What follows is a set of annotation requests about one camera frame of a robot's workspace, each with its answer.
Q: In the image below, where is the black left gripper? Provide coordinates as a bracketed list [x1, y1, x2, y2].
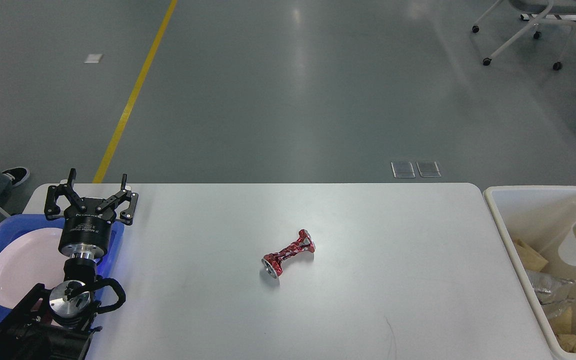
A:
[44, 167, 139, 258]

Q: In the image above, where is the pink plate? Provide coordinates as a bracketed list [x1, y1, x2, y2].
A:
[0, 227, 67, 309]

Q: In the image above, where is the large brown paper bag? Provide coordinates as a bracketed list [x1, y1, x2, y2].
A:
[512, 239, 549, 272]

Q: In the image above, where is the aluminium foil tray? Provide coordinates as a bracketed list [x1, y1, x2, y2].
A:
[526, 269, 576, 305]

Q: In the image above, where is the brown paper ball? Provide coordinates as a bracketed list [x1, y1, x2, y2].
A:
[555, 333, 576, 354]

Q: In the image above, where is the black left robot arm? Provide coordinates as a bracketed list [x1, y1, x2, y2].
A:
[0, 168, 138, 360]

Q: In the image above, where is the beige plastic bin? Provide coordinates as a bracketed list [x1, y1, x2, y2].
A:
[483, 186, 576, 360]

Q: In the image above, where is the black sneaker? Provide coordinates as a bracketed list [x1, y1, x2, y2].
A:
[2, 166, 31, 188]

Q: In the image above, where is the white floor tape patch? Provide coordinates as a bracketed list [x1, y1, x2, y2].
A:
[84, 54, 104, 64]

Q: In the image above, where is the clear floor plate right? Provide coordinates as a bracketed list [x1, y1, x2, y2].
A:
[416, 161, 442, 178]

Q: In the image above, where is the clear floor plate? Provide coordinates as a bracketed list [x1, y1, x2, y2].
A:
[390, 161, 416, 179]
[416, 161, 442, 178]

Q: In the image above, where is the crushed red can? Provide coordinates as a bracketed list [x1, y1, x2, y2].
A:
[261, 228, 316, 280]

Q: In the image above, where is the clear floor plate left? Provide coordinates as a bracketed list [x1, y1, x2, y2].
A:
[390, 161, 416, 179]

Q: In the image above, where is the white office chair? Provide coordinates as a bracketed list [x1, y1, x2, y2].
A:
[481, 0, 576, 71]

